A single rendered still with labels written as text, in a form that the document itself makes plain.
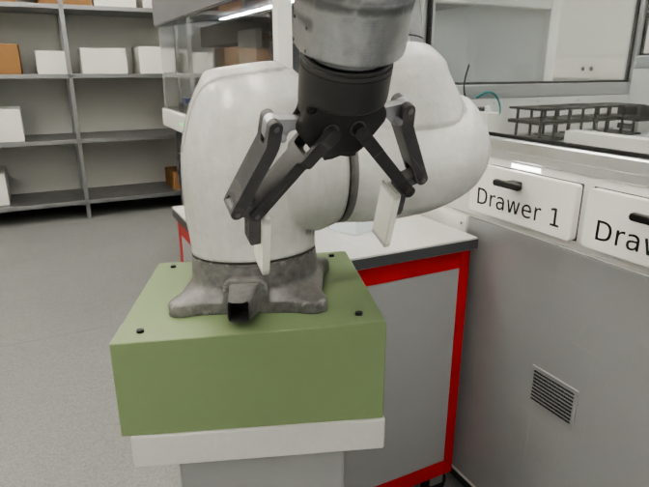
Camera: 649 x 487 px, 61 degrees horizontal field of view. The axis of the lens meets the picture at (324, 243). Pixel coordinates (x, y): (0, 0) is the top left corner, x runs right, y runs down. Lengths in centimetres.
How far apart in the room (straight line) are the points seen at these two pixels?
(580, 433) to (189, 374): 89
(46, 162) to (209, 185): 454
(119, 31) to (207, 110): 452
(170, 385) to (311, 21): 39
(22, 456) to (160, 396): 142
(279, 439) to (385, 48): 43
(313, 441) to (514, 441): 86
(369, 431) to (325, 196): 27
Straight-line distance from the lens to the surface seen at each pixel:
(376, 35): 41
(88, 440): 201
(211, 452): 66
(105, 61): 471
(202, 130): 61
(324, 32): 41
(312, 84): 44
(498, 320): 136
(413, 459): 153
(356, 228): 128
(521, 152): 124
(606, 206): 109
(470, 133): 71
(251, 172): 47
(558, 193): 116
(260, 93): 60
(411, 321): 130
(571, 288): 119
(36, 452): 202
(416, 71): 68
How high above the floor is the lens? 114
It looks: 18 degrees down
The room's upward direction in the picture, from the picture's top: straight up
